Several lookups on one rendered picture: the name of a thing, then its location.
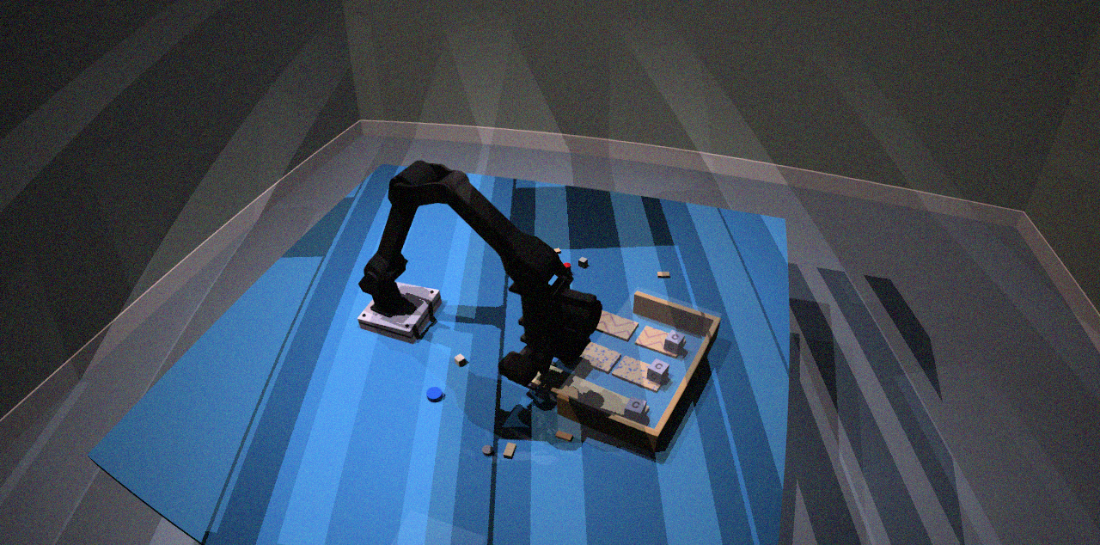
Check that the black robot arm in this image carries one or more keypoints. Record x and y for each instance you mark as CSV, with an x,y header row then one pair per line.
x,y
527,260

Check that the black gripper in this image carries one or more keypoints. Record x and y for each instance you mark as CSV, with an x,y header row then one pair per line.
x,y
523,367

